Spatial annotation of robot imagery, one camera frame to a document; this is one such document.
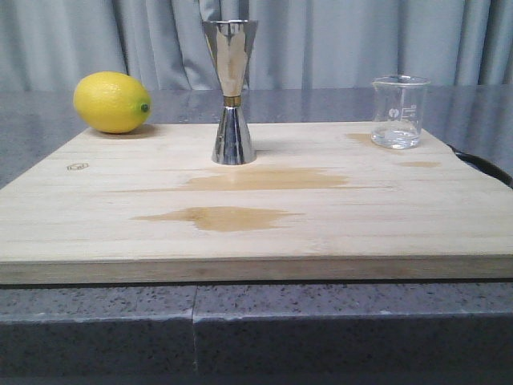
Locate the wooden cutting board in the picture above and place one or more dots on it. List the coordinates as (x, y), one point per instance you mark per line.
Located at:
(320, 202)

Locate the glass beaker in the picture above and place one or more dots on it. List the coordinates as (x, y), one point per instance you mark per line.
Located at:
(399, 109)

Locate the yellow lemon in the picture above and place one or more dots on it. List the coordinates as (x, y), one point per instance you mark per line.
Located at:
(112, 102)

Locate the grey curtain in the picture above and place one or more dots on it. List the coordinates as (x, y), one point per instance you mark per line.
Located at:
(51, 45)

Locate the steel double jigger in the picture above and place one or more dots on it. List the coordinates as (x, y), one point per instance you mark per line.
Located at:
(230, 45)

